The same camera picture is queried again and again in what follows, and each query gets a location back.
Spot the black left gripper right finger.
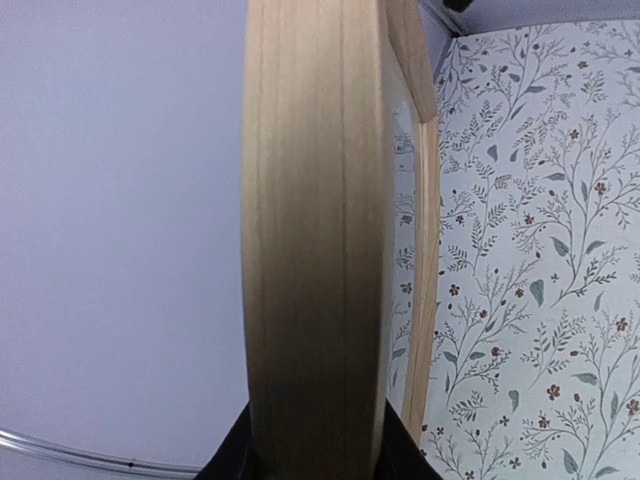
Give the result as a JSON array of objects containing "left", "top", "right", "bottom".
[{"left": 377, "top": 401, "right": 442, "bottom": 480}]

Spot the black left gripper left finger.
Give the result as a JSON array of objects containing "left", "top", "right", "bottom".
[{"left": 197, "top": 405, "right": 257, "bottom": 480}]

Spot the light wooden picture frame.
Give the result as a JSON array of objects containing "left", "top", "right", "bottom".
[{"left": 241, "top": 1, "right": 439, "bottom": 479}]

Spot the clear acrylic sheet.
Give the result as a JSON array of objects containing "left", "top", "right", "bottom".
[{"left": 387, "top": 100, "right": 415, "bottom": 413}]

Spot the floral patterned table cover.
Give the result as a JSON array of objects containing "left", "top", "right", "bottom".
[{"left": 421, "top": 20, "right": 639, "bottom": 479}]

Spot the left aluminium corner post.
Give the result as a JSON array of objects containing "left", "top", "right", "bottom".
[{"left": 1, "top": 429, "right": 201, "bottom": 479}]

